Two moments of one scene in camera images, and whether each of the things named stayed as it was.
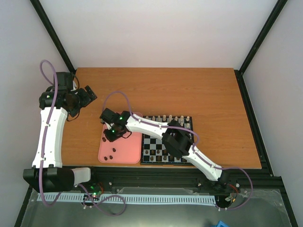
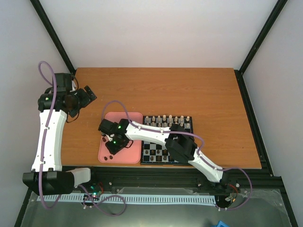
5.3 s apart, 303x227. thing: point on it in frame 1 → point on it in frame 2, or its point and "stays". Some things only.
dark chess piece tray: x=152 y=152 stays
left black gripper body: x=79 y=101 stays
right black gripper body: x=115 y=135 → x=117 y=146
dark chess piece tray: x=158 y=158 stays
